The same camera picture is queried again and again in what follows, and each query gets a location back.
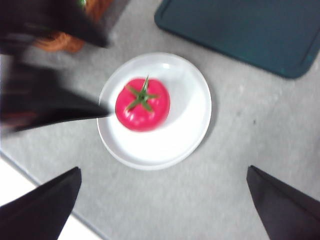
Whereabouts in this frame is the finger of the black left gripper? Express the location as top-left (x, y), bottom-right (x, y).
top-left (0, 0), bottom-right (110, 49)
top-left (0, 63), bottom-right (114, 133)

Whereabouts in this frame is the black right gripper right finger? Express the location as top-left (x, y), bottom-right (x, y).
top-left (246, 164), bottom-right (320, 240)

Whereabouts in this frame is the red tomato with green stem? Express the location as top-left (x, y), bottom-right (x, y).
top-left (114, 75), bottom-right (172, 133)

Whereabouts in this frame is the pale grey round plate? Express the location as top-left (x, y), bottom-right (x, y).
top-left (96, 51), bottom-right (213, 172)

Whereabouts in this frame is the dark rectangular cutting board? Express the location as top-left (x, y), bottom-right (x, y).
top-left (154, 0), bottom-right (320, 80)

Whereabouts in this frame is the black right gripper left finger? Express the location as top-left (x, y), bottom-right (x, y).
top-left (0, 166), bottom-right (83, 240)

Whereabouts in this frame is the brown wicker basket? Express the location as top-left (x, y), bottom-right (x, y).
top-left (33, 0), bottom-right (113, 54)

